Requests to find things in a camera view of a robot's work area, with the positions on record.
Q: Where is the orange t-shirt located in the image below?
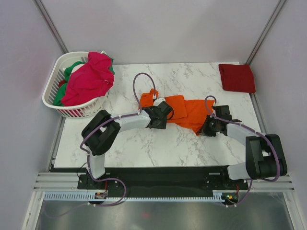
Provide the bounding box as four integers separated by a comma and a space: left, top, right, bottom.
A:
140, 88, 215, 137

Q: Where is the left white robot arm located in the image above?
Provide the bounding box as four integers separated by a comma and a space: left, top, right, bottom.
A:
80, 100, 174, 188

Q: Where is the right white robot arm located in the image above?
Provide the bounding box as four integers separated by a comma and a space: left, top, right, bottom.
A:
197, 105, 288, 189

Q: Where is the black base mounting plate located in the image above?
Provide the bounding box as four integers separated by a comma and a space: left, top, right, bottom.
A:
77, 166, 248, 198

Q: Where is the folded dark red t-shirt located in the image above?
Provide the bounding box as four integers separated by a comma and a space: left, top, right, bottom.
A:
218, 64, 256, 93

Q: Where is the magenta t-shirt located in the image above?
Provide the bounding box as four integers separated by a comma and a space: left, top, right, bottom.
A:
61, 51, 115, 106

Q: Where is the green t-shirt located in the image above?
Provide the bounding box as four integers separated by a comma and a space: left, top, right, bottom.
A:
52, 56, 116, 106

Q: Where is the red garment in basket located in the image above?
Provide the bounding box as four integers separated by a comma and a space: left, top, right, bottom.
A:
59, 80, 68, 89

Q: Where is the white plastic laundry basket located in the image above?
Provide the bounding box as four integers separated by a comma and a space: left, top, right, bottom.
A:
42, 51, 115, 118

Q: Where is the white slotted cable duct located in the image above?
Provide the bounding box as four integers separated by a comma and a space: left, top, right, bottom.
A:
43, 190, 228, 202

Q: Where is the aluminium frame rail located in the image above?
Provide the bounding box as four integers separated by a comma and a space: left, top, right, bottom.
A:
33, 171, 82, 192

